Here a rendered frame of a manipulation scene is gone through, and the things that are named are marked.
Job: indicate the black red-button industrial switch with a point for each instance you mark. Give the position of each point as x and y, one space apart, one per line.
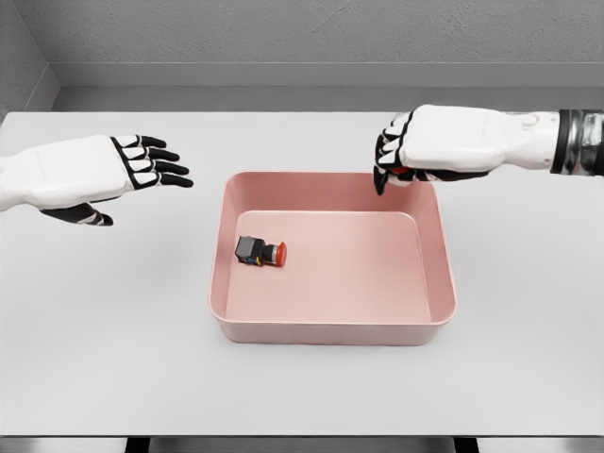
250 251

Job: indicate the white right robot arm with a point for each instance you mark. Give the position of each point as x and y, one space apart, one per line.
538 139

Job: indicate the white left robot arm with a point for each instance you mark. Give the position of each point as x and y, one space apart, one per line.
11 184

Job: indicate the pink rectangular basket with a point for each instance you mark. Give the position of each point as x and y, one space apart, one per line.
330 292

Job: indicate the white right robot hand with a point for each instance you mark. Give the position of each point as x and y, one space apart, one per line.
448 139

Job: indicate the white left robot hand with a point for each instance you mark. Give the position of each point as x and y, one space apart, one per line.
75 170

